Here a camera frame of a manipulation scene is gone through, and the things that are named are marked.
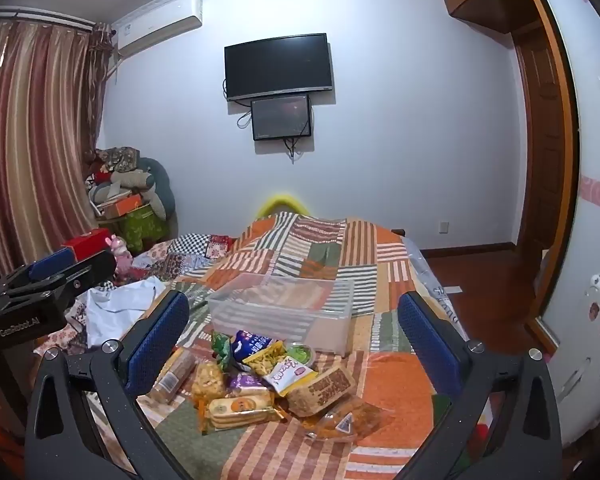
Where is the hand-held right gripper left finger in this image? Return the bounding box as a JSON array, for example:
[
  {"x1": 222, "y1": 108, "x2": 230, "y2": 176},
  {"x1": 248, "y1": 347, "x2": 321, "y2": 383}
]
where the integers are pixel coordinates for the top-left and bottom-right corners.
[{"x1": 24, "y1": 289, "x2": 201, "y2": 480}]

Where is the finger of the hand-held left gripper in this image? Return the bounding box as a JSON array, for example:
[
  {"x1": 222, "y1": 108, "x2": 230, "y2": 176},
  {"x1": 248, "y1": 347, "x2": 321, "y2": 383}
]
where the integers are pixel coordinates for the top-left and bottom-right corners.
[
  {"x1": 0, "y1": 247, "x2": 77, "y2": 293},
  {"x1": 2, "y1": 250, "x2": 118, "y2": 311}
]

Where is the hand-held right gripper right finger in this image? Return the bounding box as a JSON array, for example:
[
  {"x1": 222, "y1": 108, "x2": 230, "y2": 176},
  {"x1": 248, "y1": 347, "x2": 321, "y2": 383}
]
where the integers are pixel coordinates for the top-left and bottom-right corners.
[{"x1": 397, "y1": 290, "x2": 563, "y2": 480}]

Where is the brown biscuit tube pack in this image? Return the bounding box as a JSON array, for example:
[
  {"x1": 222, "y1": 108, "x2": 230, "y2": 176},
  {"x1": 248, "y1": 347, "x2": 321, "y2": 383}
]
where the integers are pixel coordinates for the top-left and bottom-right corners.
[{"x1": 147, "y1": 347, "x2": 198, "y2": 403}]

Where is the green snack packet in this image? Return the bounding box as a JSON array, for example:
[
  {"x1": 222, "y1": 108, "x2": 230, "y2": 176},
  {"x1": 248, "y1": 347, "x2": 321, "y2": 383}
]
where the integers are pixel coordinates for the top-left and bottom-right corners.
[{"x1": 211, "y1": 331, "x2": 233, "y2": 371}]

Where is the yellow puffed snack packet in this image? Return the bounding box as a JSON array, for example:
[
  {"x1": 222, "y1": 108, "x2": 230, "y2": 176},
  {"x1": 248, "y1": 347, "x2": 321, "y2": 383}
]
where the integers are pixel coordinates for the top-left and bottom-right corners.
[{"x1": 190, "y1": 360, "x2": 228, "y2": 406}]

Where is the blue chip bag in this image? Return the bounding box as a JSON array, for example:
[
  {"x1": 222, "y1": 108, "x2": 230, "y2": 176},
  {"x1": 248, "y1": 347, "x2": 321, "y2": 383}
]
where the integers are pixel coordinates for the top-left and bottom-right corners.
[{"x1": 230, "y1": 329, "x2": 276, "y2": 366}]

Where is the purple snack packet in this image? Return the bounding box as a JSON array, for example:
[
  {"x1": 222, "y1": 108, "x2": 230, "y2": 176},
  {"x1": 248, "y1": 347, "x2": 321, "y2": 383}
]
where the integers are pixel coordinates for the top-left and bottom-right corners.
[{"x1": 227, "y1": 372, "x2": 271, "y2": 393}]

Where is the orange clear snack packet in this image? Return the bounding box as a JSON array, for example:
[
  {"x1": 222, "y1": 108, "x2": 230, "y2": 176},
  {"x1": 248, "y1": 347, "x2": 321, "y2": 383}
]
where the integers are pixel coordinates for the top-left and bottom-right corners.
[{"x1": 302, "y1": 400, "x2": 381, "y2": 442}]

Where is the yellow biscuit pack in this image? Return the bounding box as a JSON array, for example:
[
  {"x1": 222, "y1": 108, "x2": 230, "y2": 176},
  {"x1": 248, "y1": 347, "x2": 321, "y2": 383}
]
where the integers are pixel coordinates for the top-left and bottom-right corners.
[{"x1": 200, "y1": 392, "x2": 287, "y2": 433}]

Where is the yellow chip packet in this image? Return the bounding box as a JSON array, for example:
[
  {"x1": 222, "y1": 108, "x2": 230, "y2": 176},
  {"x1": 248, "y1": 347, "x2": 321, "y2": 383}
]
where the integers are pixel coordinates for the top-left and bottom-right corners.
[{"x1": 242, "y1": 341, "x2": 287, "y2": 377}]

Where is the brown cracker pack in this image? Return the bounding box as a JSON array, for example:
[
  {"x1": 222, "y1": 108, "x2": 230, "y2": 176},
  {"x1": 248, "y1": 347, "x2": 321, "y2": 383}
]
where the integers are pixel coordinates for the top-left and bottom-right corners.
[{"x1": 286, "y1": 364, "x2": 358, "y2": 418}]

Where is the green jelly cup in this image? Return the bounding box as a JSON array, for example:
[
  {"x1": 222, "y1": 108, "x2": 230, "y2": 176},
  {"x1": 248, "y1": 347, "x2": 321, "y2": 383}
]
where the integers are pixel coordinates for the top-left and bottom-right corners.
[{"x1": 282, "y1": 341, "x2": 317, "y2": 368}]

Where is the clear plastic container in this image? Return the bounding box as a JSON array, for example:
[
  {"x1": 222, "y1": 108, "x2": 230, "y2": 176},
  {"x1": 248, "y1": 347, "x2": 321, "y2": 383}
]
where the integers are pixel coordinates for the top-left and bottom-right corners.
[{"x1": 206, "y1": 272, "x2": 356, "y2": 353}]

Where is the red box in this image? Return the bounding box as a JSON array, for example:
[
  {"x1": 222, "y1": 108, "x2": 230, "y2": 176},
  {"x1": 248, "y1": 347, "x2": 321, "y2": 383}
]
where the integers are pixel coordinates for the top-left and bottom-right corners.
[{"x1": 61, "y1": 228, "x2": 112, "y2": 261}]

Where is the pink plush toy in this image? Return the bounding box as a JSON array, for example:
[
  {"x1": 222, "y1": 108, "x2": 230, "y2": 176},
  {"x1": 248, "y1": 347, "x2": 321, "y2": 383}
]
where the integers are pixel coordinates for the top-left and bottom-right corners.
[{"x1": 105, "y1": 234, "x2": 133, "y2": 276}]

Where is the white plastic bag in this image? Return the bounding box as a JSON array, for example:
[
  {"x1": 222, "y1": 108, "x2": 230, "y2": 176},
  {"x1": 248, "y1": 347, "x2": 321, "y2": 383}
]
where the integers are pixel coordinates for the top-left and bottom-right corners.
[{"x1": 82, "y1": 277, "x2": 167, "y2": 348}]

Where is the orange striped patchwork blanket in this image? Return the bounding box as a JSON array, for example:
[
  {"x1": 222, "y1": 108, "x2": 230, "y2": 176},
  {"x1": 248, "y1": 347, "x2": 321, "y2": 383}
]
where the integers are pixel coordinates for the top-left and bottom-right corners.
[{"x1": 80, "y1": 212, "x2": 481, "y2": 480}]

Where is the green patterned box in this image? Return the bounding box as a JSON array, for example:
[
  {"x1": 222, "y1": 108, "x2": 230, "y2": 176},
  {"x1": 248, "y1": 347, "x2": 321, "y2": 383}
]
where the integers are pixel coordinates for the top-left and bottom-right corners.
[{"x1": 119, "y1": 203, "x2": 171, "y2": 256}]

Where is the orange cardboard box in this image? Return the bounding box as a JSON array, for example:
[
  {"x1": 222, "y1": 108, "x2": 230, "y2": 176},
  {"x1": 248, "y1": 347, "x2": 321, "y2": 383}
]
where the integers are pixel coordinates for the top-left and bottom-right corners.
[{"x1": 102, "y1": 192, "x2": 146, "y2": 220}]

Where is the grey striped plush toy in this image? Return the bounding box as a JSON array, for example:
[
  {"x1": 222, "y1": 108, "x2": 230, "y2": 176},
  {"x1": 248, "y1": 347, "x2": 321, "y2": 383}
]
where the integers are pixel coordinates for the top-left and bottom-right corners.
[{"x1": 87, "y1": 170, "x2": 156, "y2": 206}]

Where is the floral cloth bundle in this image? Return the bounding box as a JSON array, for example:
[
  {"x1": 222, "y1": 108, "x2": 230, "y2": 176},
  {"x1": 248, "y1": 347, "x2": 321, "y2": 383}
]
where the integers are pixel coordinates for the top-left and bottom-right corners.
[{"x1": 92, "y1": 146, "x2": 141, "y2": 173}]

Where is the striped brown curtain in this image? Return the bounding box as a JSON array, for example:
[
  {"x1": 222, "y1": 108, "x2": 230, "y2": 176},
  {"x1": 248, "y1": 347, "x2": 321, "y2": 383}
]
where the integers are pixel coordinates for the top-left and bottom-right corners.
[{"x1": 0, "y1": 15, "x2": 112, "y2": 281}]

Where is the wooden door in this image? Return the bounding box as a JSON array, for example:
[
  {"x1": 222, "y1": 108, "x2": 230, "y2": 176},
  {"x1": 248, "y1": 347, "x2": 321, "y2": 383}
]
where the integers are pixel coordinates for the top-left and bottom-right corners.
[{"x1": 512, "y1": 30, "x2": 568, "y2": 321}]

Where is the white air conditioner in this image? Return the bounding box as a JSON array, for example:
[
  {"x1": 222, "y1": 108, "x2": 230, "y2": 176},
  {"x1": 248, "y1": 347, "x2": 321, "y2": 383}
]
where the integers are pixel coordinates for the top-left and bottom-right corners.
[{"x1": 111, "y1": 0, "x2": 203, "y2": 58}]

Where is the yellow plastic ring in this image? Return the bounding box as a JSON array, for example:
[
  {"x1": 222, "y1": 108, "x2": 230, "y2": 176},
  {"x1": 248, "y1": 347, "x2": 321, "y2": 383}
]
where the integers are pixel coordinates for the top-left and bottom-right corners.
[{"x1": 256, "y1": 192, "x2": 311, "y2": 221}]

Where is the black cable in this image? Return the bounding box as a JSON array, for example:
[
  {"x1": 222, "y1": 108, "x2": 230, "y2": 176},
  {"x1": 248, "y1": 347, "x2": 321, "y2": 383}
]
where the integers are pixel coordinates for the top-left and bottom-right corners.
[
  {"x1": 284, "y1": 135, "x2": 313, "y2": 163},
  {"x1": 223, "y1": 77, "x2": 253, "y2": 129}
]

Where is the small black wall monitor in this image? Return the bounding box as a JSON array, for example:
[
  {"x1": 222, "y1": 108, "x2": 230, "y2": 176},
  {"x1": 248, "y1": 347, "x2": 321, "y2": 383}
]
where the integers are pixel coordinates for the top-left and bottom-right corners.
[{"x1": 251, "y1": 94, "x2": 313, "y2": 142}]

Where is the large black wall television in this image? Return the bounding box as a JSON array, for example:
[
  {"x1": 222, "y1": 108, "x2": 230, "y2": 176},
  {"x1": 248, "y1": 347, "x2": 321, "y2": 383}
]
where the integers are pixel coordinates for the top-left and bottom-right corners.
[{"x1": 224, "y1": 33, "x2": 334, "y2": 102}]

